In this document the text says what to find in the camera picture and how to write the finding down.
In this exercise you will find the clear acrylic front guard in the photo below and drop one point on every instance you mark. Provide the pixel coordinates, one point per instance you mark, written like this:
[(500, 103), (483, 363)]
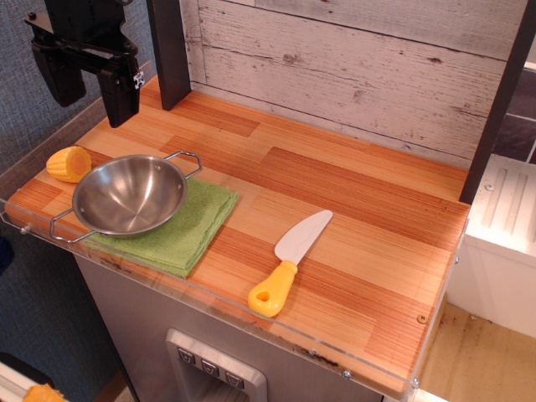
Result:
[(363, 300)]

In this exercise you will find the yellow handled toy knife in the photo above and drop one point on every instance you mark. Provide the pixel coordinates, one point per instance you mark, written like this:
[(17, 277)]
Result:
[(269, 296)]

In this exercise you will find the dark wooden right post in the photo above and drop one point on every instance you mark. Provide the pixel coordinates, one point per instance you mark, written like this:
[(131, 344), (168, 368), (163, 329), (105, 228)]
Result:
[(505, 91)]

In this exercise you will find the yellow toy corn cob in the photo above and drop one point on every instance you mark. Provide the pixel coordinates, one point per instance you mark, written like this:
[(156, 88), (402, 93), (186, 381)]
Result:
[(70, 164)]

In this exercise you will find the green folded cloth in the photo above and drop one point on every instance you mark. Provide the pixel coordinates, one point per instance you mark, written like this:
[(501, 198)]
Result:
[(178, 245)]

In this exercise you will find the yellow object bottom left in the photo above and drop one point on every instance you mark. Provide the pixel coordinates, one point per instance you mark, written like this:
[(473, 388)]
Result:
[(43, 393)]

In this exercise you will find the dark wooden left post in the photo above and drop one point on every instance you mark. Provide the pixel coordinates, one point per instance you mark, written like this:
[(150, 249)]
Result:
[(169, 48)]

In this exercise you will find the dark wooden post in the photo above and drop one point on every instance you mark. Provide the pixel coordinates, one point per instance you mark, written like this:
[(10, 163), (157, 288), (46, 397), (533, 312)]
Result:
[(169, 48), (505, 91)]

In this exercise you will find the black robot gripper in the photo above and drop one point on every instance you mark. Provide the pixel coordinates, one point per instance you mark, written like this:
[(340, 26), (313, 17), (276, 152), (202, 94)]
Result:
[(82, 25)]

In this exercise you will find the silver dispenser panel with buttons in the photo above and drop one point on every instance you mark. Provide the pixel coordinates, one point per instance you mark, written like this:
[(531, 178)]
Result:
[(204, 373)]

